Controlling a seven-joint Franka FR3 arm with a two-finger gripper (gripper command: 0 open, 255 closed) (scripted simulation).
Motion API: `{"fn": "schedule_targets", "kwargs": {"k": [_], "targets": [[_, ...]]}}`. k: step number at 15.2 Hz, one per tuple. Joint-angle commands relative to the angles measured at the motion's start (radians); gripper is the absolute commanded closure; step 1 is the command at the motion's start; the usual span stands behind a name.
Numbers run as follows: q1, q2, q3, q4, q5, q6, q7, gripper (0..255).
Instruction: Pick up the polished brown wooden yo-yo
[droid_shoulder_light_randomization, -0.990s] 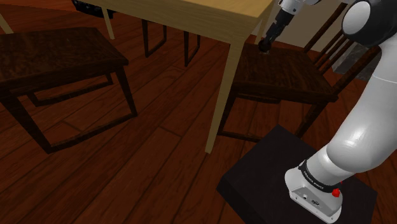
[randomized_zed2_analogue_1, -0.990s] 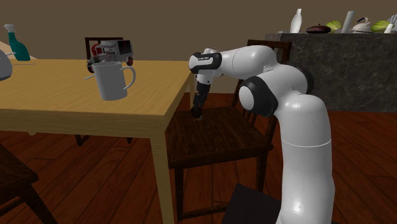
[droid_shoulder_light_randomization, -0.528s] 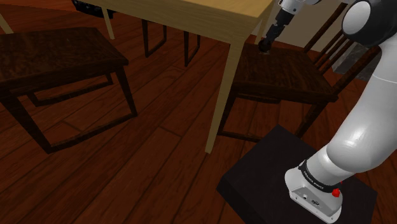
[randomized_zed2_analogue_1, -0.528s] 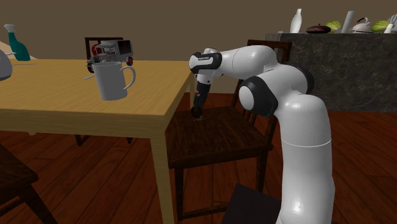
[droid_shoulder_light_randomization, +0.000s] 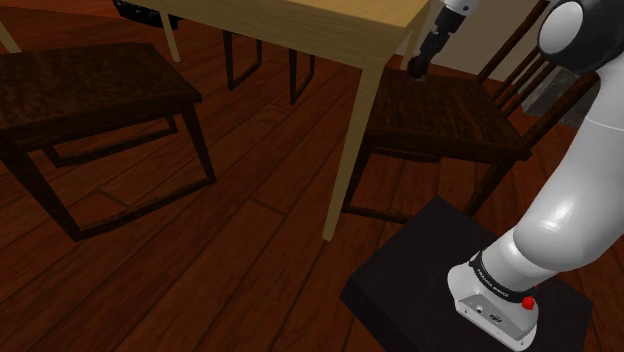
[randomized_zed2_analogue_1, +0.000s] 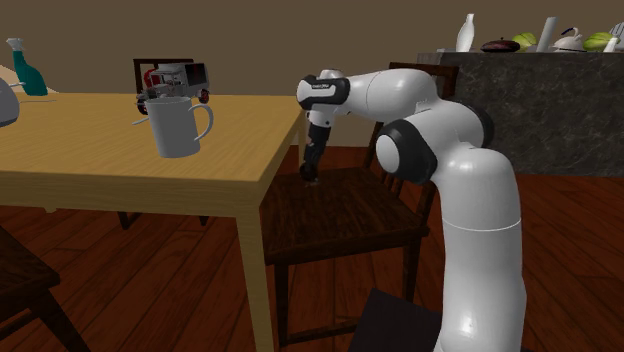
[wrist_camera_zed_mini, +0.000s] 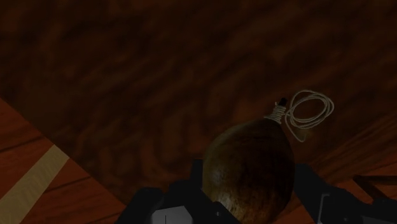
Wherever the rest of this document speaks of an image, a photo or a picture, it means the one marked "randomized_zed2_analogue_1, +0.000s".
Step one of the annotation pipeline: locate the grey mug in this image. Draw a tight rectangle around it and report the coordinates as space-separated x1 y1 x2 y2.
144 95 215 160

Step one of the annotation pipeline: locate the white and red toy truck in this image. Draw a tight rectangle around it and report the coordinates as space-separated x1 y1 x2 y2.
135 61 212 116

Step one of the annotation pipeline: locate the dark robot stand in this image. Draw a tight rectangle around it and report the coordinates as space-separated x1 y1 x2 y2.
347 287 445 352

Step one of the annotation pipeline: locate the dark marble counter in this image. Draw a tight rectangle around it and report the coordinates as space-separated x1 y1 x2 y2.
416 12 624 178

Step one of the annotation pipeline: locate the light wooden table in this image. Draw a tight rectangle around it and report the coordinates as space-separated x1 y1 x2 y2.
0 91 308 352

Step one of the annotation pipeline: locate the teal spray bottle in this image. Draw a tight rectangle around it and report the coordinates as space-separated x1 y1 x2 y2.
5 37 49 97

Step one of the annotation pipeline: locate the grey rounded vessel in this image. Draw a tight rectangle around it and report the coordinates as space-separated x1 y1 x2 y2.
0 76 26 129

